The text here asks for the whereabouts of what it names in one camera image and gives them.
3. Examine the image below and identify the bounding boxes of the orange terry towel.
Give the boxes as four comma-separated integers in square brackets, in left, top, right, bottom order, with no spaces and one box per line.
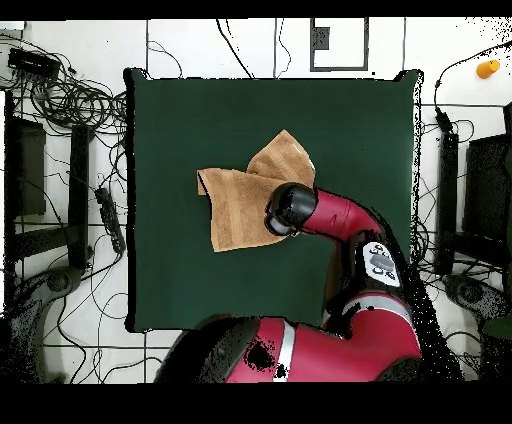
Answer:
[195,128,316,254]

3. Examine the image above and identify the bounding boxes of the flat black box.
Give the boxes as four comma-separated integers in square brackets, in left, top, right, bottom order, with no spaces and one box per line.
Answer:
[6,47,62,79]

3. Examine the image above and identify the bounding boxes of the dark green tablecloth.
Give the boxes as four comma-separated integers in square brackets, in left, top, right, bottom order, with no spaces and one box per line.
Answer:
[122,66,425,334]

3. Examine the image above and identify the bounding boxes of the long black power strip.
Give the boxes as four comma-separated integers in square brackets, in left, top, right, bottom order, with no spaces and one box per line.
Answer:
[94,187,127,254]

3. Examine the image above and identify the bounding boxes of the black stand base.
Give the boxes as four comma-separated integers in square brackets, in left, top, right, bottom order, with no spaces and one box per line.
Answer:
[7,265,85,383]
[441,273,512,321]

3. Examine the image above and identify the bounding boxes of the orange plastic cup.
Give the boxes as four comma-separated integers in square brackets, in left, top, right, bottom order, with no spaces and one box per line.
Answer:
[475,58,502,80]

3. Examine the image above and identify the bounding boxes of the grey rectangular floor frame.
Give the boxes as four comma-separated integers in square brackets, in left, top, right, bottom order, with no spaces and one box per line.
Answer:
[309,17,370,73]

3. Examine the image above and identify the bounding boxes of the black metal frame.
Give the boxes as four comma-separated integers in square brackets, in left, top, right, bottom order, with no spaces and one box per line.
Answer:
[3,91,95,273]
[433,103,512,277]

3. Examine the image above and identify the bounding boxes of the coiled black cable bundle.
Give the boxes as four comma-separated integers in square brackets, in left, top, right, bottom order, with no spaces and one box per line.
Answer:
[0,35,129,135]

